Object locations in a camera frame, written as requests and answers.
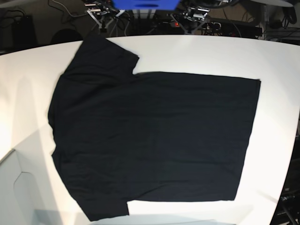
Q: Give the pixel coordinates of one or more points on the black T-shirt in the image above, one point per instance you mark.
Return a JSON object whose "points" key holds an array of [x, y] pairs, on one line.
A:
{"points": [[157, 136]]}

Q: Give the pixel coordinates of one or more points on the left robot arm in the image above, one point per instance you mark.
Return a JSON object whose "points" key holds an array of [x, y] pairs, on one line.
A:
{"points": [[191, 19]]}

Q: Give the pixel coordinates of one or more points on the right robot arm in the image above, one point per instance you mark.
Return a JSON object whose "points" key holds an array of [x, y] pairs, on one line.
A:
{"points": [[103, 12]]}

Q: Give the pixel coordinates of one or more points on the black power strip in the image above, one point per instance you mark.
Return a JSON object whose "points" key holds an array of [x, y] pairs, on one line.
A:
{"points": [[220, 28]]}

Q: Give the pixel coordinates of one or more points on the blue plastic bin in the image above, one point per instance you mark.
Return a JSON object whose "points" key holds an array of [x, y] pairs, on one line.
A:
{"points": [[146, 4]]}

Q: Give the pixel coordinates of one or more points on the grey table frame panel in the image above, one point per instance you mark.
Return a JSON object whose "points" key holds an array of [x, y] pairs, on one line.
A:
{"points": [[20, 199]]}

